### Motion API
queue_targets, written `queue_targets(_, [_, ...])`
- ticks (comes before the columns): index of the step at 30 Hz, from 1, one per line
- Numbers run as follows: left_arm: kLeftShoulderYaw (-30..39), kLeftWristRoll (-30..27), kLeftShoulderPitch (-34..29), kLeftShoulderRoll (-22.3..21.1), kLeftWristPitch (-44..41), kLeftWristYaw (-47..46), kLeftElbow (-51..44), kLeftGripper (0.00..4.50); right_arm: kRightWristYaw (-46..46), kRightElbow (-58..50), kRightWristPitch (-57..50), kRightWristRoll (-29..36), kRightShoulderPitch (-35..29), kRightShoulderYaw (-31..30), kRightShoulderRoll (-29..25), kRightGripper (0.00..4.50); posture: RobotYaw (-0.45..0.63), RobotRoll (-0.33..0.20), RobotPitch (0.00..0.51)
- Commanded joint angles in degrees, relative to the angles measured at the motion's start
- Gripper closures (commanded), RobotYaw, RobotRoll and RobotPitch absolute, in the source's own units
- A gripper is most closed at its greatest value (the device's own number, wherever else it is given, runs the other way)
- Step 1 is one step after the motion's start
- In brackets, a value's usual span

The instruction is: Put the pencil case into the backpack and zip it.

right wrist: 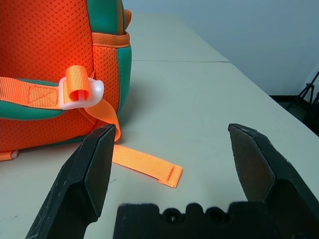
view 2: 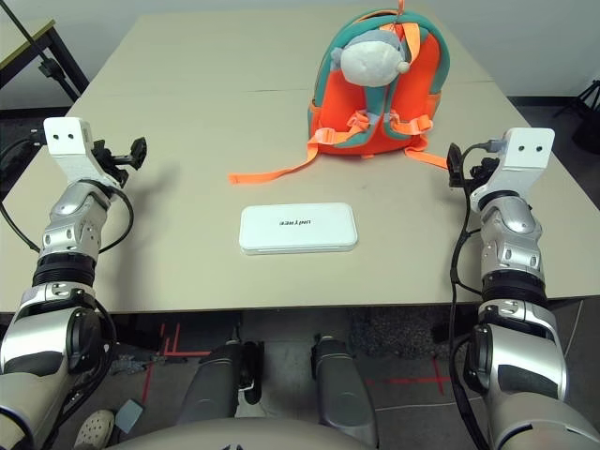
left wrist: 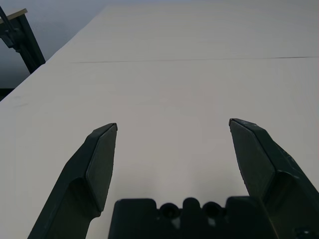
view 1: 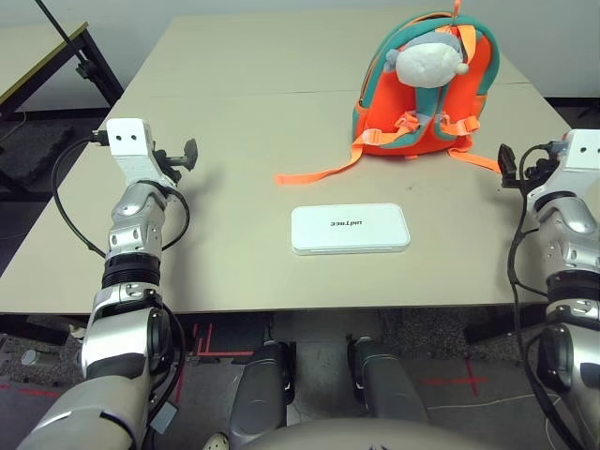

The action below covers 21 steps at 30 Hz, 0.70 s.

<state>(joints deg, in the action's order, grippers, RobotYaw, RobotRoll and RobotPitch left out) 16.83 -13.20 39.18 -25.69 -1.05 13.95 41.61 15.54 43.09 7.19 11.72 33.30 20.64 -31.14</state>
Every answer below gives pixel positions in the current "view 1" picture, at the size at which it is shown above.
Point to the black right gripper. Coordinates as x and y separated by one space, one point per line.
536 173

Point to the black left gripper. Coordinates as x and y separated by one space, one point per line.
169 164

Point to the orange and teal backpack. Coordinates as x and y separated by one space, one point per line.
389 112

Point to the white plastic pencil case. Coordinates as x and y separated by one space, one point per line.
349 229

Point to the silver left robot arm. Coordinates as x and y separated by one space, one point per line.
119 328

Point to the black foam floor mat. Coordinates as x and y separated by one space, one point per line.
33 154

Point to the black clamp pole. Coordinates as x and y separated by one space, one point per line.
61 33

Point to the black framed side table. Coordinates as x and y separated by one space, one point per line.
28 56

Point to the grey robot left leg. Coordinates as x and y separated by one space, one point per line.
258 394

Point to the grey robot leg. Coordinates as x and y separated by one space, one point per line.
384 384
258 394

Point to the grey robot right leg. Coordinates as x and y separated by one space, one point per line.
384 384

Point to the silver cylinder on floor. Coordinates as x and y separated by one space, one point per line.
35 357

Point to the small grey connector box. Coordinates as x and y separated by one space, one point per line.
164 418

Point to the white perforated shoe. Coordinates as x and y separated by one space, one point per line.
216 441

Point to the beige robot torso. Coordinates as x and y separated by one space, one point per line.
375 436

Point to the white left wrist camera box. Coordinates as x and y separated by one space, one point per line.
129 140

